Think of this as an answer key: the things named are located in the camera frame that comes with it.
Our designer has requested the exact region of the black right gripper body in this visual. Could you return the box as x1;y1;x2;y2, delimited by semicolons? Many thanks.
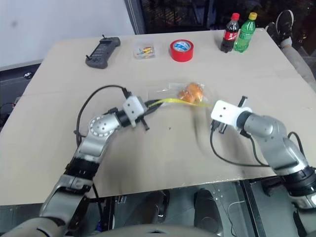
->
218;94;248;135

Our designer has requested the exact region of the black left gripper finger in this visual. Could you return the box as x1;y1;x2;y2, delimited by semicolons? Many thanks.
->
145;98;165;108
144;103;165;118

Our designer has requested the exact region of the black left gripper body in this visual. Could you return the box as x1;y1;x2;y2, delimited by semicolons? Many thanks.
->
140;102;151;132

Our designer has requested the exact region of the clear bag with yellow zip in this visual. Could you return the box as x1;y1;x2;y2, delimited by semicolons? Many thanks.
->
148;81;216;110

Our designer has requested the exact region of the ring-shaped tan bread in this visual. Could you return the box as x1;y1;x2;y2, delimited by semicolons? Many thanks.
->
177;90;198;103

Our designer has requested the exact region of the glossy brown round bun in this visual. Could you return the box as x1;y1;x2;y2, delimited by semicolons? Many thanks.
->
185;82;204;100

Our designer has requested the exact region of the clear plastic parts box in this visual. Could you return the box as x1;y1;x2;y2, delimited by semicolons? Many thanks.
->
132;40;157;60

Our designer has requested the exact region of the red tape roll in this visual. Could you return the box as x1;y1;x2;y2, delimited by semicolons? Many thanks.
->
169;39;195;63

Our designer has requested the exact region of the dark grey handheld controller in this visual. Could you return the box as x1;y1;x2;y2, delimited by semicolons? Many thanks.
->
84;34;121;70

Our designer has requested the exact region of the dark rounded shape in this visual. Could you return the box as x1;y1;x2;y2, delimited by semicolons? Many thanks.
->
193;188;223;234
143;190;171;224

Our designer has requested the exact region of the black metal rack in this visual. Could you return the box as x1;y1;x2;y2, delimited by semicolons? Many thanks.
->
124;0;316;35

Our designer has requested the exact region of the cola bottle with red cap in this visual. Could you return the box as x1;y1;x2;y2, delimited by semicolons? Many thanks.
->
220;12;241;54

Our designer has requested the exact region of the green bottle with yellow cap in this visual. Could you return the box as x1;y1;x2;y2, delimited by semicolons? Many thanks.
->
232;11;258;53

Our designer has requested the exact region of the grey trouser leg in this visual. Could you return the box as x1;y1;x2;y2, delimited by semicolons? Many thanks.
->
280;43;316;85

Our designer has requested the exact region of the black and white shoe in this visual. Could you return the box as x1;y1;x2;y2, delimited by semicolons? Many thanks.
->
266;9;295;48

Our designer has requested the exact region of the grey robot torso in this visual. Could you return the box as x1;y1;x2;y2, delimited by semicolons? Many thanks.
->
97;223;219;237

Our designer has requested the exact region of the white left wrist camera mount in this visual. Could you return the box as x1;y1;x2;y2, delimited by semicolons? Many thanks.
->
122;95;147;128

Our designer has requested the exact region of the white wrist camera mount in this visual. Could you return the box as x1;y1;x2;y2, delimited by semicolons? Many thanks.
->
122;95;147;128
210;99;253;128

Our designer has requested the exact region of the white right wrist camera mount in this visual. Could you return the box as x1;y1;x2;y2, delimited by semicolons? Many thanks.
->
210;99;253;128

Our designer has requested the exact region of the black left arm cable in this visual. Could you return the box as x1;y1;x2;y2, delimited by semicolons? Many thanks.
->
74;84;134;147

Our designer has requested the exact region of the black table frame leg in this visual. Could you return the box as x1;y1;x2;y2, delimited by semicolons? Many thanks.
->
240;180;263;237

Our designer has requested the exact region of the thin white floor cable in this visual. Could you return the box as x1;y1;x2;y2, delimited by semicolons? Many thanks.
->
228;200;245;234

